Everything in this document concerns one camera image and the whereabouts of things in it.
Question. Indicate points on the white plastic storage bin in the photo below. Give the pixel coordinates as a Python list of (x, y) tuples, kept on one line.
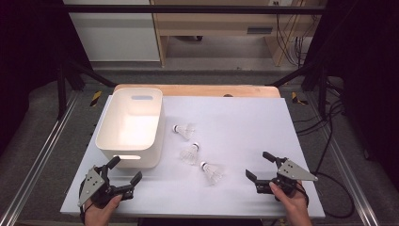
[(138, 125)]

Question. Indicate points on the person's right hand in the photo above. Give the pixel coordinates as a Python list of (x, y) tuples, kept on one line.
[(296, 207)]

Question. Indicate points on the black curtain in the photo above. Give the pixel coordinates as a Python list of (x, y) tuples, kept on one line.
[(370, 62), (25, 47)]

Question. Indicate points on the person's left hand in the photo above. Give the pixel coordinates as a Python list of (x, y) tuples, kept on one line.
[(98, 216)]

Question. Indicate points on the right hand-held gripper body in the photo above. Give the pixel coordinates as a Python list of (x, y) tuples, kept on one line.
[(290, 172)]

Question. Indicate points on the light wooden desk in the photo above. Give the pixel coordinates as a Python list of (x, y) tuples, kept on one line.
[(216, 23)]

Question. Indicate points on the black frame strut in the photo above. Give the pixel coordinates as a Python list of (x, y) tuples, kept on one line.
[(61, 94), (323, 94)]

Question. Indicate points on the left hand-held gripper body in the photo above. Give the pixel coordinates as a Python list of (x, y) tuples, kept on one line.
[(100, 191)]

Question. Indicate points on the white cabinet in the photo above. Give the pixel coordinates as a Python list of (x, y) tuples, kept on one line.
[(116, 34)]

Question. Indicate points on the wooden table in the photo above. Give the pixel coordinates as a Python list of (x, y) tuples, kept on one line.
[(200, 90)]

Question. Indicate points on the black horizontal frame bar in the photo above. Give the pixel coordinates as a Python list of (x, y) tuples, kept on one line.
[(188, 9)]

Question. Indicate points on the aluminium floor rail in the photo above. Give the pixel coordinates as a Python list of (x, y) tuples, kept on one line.
[(337, 150), (51, 135)]

